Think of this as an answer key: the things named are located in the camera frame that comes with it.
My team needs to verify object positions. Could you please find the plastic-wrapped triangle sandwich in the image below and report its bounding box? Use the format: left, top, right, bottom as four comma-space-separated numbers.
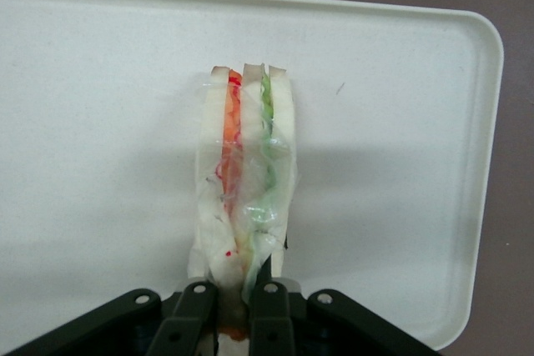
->
188, 63, 302, 356

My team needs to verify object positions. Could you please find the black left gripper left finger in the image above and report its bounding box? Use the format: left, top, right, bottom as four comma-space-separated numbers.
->
0, 280, 219, 356

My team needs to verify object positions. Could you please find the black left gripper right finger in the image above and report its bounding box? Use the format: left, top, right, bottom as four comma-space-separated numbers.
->
248, 280, 444, 356

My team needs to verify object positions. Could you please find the beige rectangular plastic tray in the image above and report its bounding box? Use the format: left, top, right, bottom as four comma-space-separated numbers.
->
0, 0, 504, 352

